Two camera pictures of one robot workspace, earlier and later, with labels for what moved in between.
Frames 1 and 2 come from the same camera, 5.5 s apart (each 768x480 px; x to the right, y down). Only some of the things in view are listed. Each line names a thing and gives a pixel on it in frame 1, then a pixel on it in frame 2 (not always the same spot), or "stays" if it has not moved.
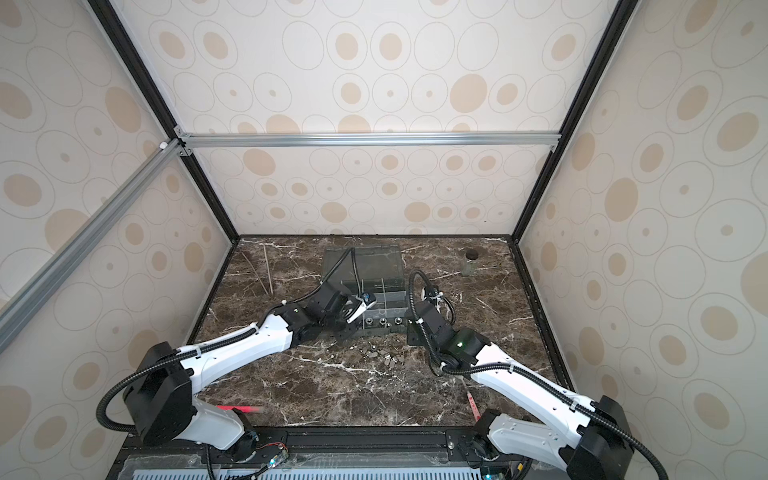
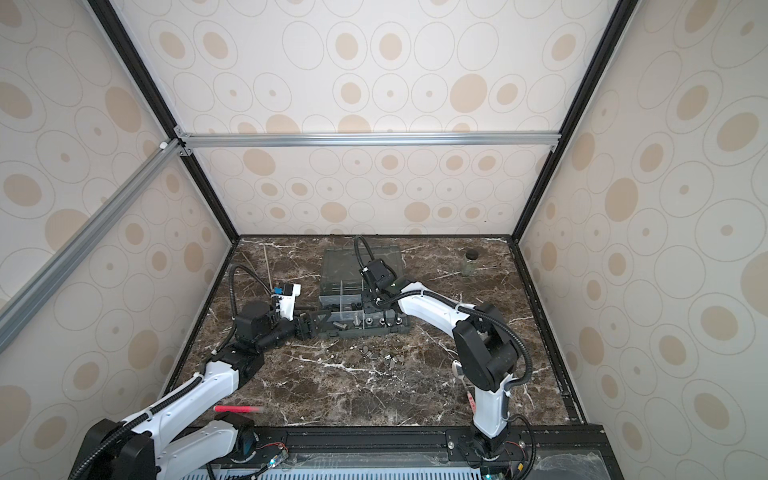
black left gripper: x=351 y=325 to x=302 y=334
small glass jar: x=469 y=264 stays
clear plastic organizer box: x=372 y=269 stays
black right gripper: x=411 y=338 to x=369 y=292
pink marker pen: x=244 y=409 stays
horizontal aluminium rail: x=525 y=139 stays
